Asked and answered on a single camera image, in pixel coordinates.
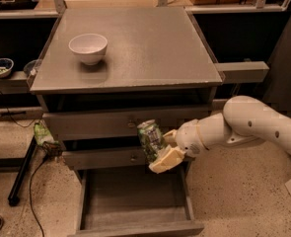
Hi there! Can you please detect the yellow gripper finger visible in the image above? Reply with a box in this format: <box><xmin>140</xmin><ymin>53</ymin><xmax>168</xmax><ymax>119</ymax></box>
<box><xmin>163</xmin><ymin>129</ymin><xmax>177</xmax><ymax>147</ymax></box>
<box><xmin>149</xmin><ymin>146</ymin><xmax>184</xmax><ymax>174</ymax></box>

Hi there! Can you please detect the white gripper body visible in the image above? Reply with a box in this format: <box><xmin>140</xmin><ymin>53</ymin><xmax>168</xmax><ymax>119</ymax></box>
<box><xmin>176</xmin><ymin>119</ymin><xmax>207</xmax><ymax>158</ymax></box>

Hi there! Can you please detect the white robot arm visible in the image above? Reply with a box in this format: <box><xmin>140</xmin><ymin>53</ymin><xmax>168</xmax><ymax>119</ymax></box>
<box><xmin>149</xmin><ymin>96</ymin><xmax>291</xmax><ymax>174</ymax></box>

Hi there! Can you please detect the bottom grey drawer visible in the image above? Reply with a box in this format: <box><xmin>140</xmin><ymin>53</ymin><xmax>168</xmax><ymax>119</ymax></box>
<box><xmin>69</xmin><ymin>166</ymin><xmax>204</xmax><ymax>237</ymax></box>

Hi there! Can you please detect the top grey drawer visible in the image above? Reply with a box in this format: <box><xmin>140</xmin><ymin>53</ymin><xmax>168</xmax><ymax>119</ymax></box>
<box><xmin>43</xmin><ymin>106</ymin><xmax>210</xmax><ymax>140</ymax></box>

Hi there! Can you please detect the grey drawer cabinet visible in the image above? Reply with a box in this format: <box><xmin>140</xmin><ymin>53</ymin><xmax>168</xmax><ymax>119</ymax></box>
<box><xmin>26</xmin><ymin>6</ymin><xmax>226</xmax><ymax>183</ymax></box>

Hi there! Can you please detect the grey side beam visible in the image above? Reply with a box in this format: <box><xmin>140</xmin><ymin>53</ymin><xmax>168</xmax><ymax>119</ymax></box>
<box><xmin>215</xmin><ymin>61</ymin><xmax>269</xmax><ymax>84</ymax></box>

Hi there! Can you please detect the white bowl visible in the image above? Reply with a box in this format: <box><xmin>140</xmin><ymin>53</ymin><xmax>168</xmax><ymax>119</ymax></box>
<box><xmin>68</xmin><ymin>34</ymin><xmax>108</xmax><ymax>65</ymax></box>

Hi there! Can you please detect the green chip bag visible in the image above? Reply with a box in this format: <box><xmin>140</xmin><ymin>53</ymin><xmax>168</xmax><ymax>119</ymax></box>
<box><xmin>34</xmin><ymin>122</ymin><xmax>57</xmax><ymax>146</ymax></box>

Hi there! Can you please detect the clear small cup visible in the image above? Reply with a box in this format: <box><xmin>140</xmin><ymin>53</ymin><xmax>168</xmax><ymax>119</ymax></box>
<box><xmin>23</xmin><ymin>59</ymin><xmax>42</xmax><ymax>76</ymax></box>

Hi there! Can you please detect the grey left shelf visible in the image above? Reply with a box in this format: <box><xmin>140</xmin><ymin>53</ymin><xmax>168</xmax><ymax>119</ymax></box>
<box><xmin>0</xmin><ymin>71</ymin><xmax>29</xmax><ymax>95</ymax></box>

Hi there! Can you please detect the black stand leg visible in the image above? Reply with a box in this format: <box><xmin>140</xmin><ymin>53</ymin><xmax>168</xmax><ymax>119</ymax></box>
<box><xmin>8</xmin><ymin>137</ymin><xmax>36</xmax><ymax>206</ymax></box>

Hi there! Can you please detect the blue patterned bowl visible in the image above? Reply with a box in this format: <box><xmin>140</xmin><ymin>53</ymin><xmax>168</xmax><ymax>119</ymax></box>
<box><xmin>0</xmin><ymin>58</ymin><xmax>14</xmax><ymax>78</ymax></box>

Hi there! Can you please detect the black floor cable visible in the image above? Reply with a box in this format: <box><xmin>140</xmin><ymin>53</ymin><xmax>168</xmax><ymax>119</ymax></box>
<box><xmin>28</xmin><ymin>155</ymin><xmax>50</xmax><ymax>237</ymax></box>

